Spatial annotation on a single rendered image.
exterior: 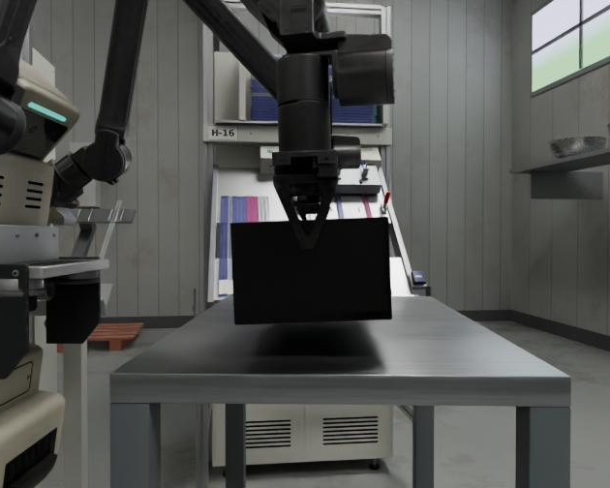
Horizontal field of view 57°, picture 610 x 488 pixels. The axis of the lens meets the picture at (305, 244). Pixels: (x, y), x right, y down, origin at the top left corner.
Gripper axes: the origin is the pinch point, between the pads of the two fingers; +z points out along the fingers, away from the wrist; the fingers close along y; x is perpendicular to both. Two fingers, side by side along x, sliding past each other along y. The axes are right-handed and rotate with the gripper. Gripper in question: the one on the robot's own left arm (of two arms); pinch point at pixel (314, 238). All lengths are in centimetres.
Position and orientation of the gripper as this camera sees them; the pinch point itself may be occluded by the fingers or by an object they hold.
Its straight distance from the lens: 118.0
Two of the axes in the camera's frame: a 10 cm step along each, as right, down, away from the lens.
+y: 0.3, -0.2, 10.0
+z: 0.3, 10.0, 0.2
